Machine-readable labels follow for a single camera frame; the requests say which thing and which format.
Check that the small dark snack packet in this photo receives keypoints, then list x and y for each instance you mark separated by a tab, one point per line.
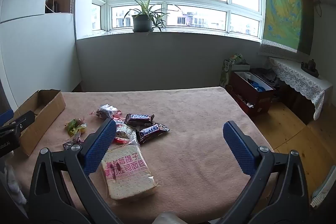
67	146

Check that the brown chocolate bar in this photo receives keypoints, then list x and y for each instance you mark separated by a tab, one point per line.
151	132
139	119

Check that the red snack wrapper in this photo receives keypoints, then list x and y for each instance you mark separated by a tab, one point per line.
118	117

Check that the white lace tablecloth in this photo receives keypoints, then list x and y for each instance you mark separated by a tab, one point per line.
296	74

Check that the dark red storage box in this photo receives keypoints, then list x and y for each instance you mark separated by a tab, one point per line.
246	90

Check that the potted spider plant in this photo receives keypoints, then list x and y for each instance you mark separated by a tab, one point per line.
143	23

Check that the sliced bread packet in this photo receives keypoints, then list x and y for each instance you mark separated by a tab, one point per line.
128	176

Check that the person's left hand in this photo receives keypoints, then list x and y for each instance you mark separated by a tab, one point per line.
11	182

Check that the yellow wrapped jelly candy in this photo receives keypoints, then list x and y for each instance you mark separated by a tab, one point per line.
70	128

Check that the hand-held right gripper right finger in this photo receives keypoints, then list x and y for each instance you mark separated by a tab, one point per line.
239	148

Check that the green white carton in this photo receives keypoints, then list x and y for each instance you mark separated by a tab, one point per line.
225	69

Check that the white cabinet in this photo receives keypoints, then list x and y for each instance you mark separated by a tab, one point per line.
31	56

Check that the brown cardboard box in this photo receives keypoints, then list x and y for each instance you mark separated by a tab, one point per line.
50	106

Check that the dark cloth pile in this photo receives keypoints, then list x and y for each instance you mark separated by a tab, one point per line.
266	76

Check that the dark teapot figurine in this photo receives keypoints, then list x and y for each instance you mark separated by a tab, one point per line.
310	69

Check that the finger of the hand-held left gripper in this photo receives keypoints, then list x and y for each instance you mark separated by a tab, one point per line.
5	115
22	121

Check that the clear packet of brown snack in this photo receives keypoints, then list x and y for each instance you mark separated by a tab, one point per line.
106	111

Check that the pink blanket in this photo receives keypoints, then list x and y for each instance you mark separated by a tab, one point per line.
197	134

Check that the landscape wall scroll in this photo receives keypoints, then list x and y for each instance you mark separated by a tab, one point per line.
283	3

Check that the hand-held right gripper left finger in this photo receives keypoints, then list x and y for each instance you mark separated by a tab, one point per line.
101	145

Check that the red and white snack pouch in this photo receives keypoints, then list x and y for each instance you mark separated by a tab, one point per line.
126	132

